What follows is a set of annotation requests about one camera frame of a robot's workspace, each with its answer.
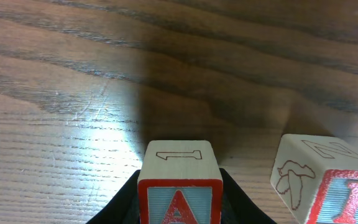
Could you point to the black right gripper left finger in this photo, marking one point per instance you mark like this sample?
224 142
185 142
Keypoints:
123 208

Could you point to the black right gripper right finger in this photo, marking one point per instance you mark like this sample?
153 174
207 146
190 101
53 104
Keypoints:
237 207

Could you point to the red letter A block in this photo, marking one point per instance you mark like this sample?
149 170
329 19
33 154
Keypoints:
180 182

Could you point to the red letter I block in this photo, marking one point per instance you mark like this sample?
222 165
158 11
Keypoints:
317 178

